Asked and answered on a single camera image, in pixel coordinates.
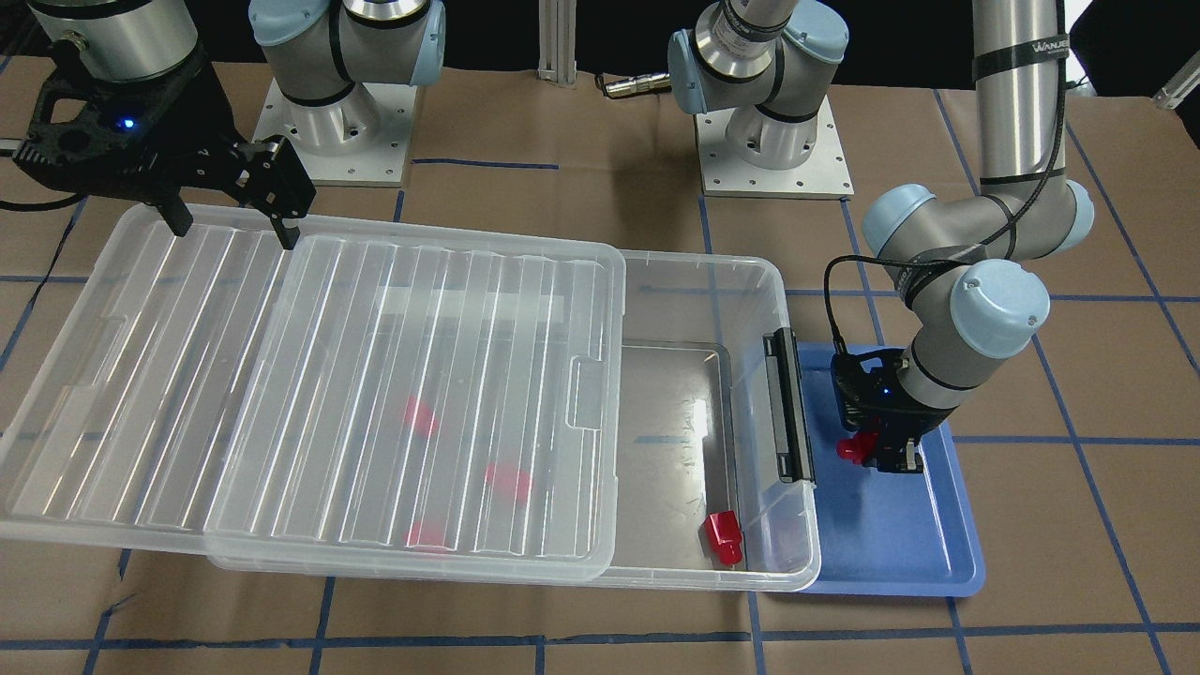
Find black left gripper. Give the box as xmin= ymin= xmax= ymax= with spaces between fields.
xmin=830 ymin=350 xmax=952 ymax=474

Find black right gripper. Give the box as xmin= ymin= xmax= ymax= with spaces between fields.
xmin=13 ymin=42 xmax=316 ymax=251

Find red block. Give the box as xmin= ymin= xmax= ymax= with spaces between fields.
xmin=702 ymin=510 xmax=744 ymax=567
xmin=485 ymin=462 xmax=534 ymax=507
xmin=402 ymin=395 xmax=439 ymax=441
xmin=404 ymin=518 xmax=450 ymax=552
xmin=835 ymin=430 xmax=878 ymax=467

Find clear ribbed box lid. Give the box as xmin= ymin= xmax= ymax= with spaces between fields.
xmin=2 ymin=205 xmax=625 ymax=585

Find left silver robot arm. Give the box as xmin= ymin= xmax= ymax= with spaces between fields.
xmin=667 ymin=1 xmax=1094 ymax=474

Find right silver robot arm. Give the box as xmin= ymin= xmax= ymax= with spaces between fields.
xmin=11 ymin=1 xmax=446 ymax=249

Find blue plastic tray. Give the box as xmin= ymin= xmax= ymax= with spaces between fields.
xmin=797 ymin=342 xmax=986 ymax=597

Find black box latch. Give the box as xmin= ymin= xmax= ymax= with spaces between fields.
xmin=762 ymin=325 xmax=816 ymax=485

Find clear plastic storage box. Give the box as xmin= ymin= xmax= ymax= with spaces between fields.
xmin=202 ymin=235 xmax=821 ymax=591

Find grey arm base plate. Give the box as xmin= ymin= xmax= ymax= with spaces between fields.
xmin=254 ymin=80 xmax=421 ymax=189

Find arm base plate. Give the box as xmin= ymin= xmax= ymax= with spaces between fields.
xmin=692 ymin=97 xmax=856 ymax=201

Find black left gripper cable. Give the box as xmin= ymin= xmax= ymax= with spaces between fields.
xmin=823 ymin=0 xmax=1072 ymax=353

